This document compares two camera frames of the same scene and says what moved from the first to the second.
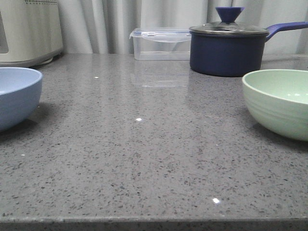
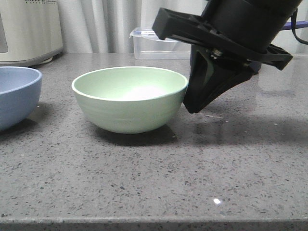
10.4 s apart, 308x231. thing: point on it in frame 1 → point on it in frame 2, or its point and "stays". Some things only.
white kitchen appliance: x=31 y=32 stays
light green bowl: x=277 y=99 → x=131 y=99
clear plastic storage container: x=161 y=44 stays
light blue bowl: x=20 y=90 stays
